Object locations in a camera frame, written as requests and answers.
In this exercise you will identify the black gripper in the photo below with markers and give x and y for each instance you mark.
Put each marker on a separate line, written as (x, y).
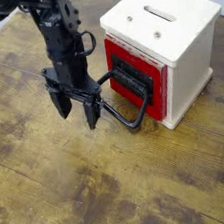
(68, 78)

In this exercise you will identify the black metal drawer handle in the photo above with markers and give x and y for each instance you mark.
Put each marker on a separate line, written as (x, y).
(133, 84)

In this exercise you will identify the red wooden drawer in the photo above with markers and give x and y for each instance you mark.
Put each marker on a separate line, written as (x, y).
(146, 64)

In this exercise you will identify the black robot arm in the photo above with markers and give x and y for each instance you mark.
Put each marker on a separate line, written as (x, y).
(37, 7)

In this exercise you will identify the white wooden box cabinet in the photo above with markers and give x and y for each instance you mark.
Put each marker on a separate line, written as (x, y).
(175, 33)

